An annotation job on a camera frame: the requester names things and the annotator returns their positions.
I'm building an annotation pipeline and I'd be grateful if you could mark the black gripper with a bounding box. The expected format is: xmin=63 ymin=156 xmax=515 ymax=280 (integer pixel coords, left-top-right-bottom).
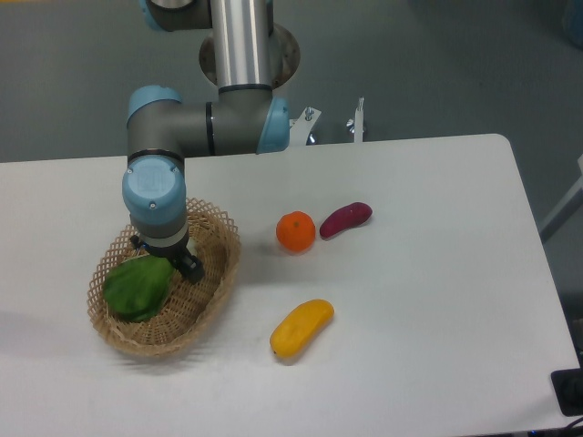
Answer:
xmin=128 ymin=235 xmax=205 ymax=284

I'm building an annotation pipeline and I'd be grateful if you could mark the green bok choy vegetable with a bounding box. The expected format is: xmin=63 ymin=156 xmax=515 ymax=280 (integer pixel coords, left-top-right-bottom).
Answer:
xmin=102 ymin=254 xmax=182 ymax=322

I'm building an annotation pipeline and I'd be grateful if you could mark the woven wicker basket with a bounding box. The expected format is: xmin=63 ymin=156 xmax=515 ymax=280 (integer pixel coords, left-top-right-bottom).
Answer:
xmin=87 ymin=198 xmax=240 ymax=357

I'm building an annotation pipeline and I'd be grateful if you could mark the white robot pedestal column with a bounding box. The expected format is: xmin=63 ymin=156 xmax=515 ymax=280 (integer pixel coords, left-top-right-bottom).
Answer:
xmin=199 ymin=23 xmax=301 ymax=89

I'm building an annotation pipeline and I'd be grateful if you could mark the purple sweet potato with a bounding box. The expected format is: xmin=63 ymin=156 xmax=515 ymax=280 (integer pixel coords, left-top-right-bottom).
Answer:
xmin=319 ymin=202 xmax=373 ymax=239

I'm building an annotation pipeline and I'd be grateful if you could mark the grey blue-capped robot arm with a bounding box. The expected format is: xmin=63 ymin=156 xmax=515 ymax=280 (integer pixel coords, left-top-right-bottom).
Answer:
xmin=122 ymin=1 xmax=290 ymax=283

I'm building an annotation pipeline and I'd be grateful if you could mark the white metal base frame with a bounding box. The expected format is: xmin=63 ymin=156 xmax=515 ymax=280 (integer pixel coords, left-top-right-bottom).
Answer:
xmin=289 ymin=97 xmax=366 ymax=147

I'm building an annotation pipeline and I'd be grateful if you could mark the yellow mango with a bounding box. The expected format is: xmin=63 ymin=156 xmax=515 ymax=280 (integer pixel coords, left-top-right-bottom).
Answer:
xmin=270 ymin=299 xmax=335 ymax=362

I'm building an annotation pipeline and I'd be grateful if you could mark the orange tangerine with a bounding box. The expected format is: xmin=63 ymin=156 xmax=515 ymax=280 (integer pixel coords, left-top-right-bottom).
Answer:
xmin=275 ymin=211 xmax=316 ymax=253

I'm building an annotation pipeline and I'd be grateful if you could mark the black device at table edge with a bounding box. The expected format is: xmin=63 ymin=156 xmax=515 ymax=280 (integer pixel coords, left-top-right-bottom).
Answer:
xmin=551 ymin=368 xmax=582 ymax=417

